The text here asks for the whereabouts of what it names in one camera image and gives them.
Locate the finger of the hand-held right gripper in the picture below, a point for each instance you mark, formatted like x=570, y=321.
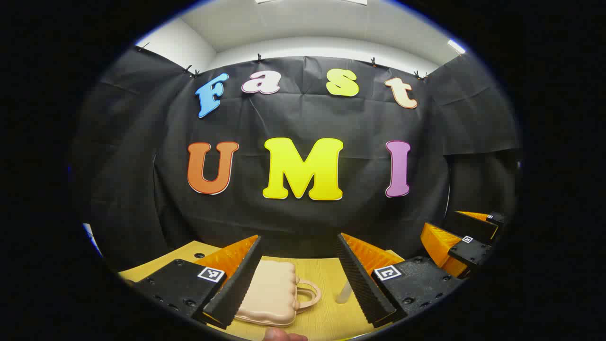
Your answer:
x=473, y=253
x=473, y=226

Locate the beige pink suitcase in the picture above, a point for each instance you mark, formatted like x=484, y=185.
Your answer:
x=274, y=293

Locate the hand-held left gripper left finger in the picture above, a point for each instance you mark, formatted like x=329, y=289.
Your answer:
x=241, y=284

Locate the ceiling light panel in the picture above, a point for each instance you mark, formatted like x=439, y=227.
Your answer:
x=456, y=46

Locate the white squeeze tube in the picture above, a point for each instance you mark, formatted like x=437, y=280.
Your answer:
x=343, y=293

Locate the black backdrop cloth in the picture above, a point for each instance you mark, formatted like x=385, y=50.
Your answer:
x=293, y=118

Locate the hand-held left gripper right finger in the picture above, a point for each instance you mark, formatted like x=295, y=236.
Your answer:
x=362, y=289

